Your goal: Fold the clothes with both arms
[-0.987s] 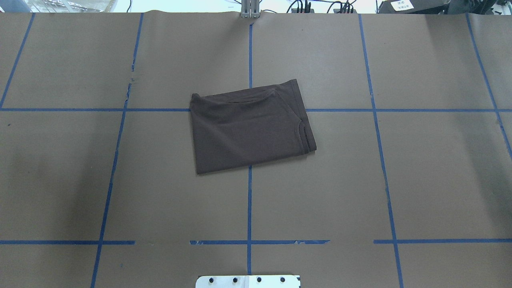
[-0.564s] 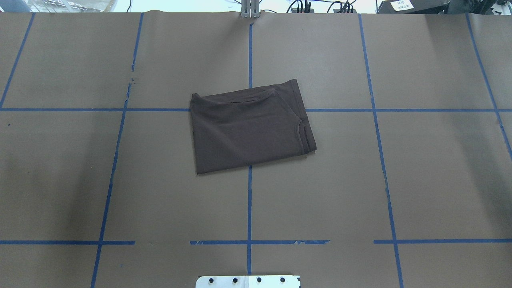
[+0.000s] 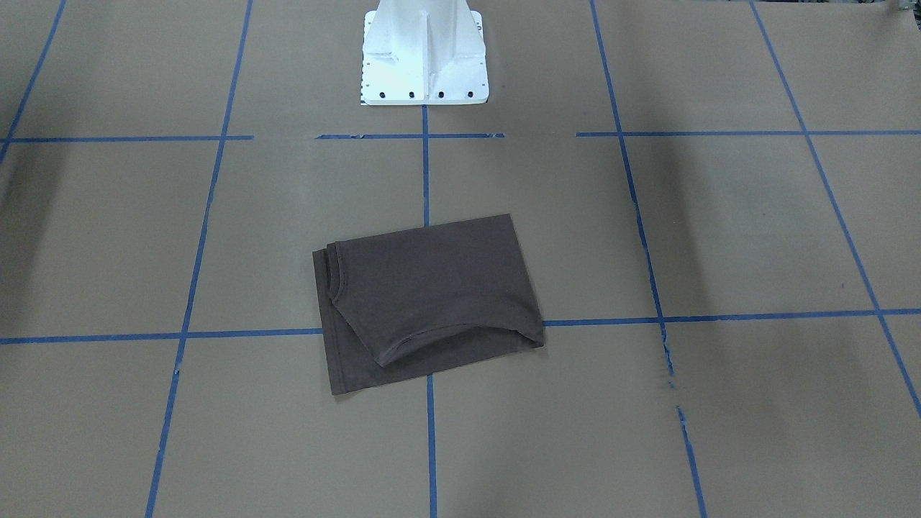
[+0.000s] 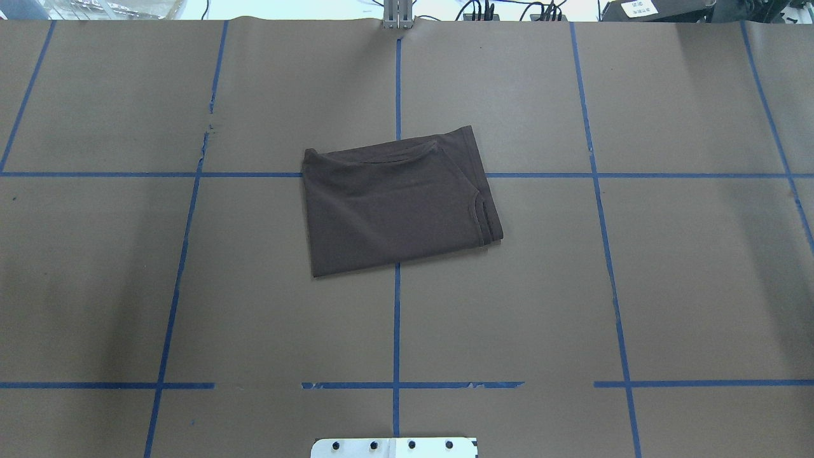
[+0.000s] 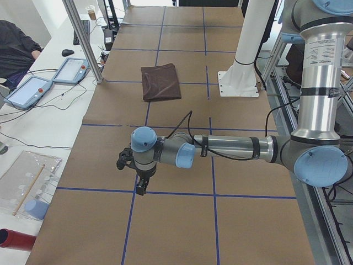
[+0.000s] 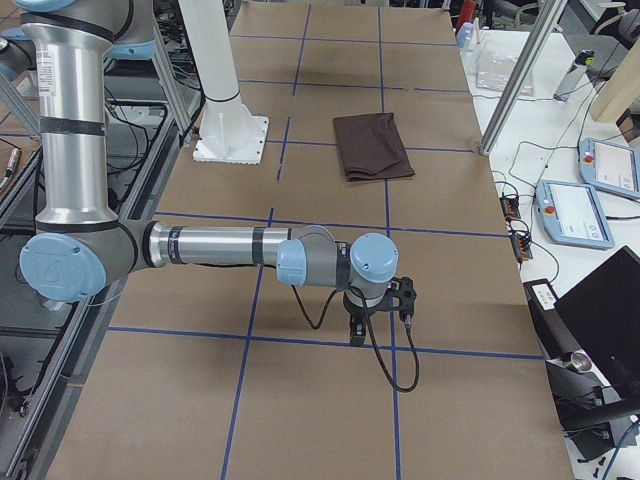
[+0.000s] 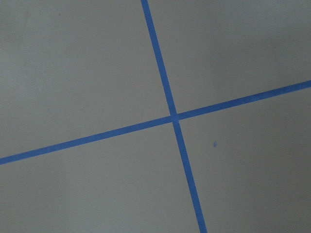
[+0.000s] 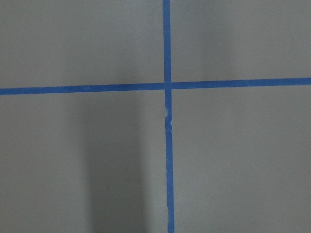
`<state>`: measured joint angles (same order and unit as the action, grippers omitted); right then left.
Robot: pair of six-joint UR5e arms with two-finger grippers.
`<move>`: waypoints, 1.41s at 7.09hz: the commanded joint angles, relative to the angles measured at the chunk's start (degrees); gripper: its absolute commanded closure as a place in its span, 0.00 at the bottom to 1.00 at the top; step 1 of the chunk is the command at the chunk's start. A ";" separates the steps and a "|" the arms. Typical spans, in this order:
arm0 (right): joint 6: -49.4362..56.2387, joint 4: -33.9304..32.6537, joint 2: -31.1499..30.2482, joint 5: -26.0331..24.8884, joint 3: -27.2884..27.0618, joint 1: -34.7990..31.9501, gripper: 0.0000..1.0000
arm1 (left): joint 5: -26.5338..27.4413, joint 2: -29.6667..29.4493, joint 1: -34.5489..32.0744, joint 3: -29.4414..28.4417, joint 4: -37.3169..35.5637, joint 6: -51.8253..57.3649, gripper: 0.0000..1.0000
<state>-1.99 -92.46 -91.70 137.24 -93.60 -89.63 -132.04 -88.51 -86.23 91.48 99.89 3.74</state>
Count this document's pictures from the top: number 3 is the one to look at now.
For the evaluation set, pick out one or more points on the white pedestal column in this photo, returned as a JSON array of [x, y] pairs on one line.
[[424, 53]]

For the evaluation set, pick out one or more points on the brown t-shirt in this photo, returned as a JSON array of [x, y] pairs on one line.
[[404, 305]]

